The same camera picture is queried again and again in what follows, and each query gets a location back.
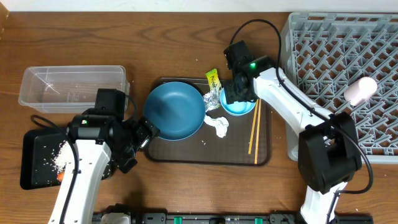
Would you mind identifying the dark blue plate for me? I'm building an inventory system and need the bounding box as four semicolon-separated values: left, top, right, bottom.
144;82;205;141

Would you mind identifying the white rice pile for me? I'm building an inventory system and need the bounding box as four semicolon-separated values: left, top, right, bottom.
43;140;73;182

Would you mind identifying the orange carrot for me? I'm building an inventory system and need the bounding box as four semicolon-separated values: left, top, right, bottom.
57;172;64;182

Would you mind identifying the white cup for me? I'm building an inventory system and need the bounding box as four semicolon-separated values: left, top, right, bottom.
343;77;377;106

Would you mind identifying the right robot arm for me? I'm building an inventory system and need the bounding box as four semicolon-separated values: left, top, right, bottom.
224;55;362;223

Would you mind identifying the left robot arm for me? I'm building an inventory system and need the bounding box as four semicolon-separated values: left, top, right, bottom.
49;114;160;223

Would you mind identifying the grey dishwasher rack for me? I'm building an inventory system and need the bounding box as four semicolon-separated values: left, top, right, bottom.
281;12;397;164

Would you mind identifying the light blue bowl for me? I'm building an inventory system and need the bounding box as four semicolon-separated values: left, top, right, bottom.
220;89;256;116

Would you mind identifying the green snack wrapper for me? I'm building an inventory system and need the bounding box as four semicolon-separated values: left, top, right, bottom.
203;68;222;112

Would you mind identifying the crumpled white tissue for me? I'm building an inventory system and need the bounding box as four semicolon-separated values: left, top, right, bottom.
204;115;229;138

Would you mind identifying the brown serving tray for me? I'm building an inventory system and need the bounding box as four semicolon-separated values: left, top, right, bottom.
144;102;272;167

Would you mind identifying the black tray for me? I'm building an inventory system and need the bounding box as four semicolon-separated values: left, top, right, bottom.
19;127;113;190

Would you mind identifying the clear plastic bin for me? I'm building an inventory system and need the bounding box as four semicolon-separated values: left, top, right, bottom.
19;65;130;114

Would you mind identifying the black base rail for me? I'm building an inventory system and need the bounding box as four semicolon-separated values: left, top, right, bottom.
91;211;374;224

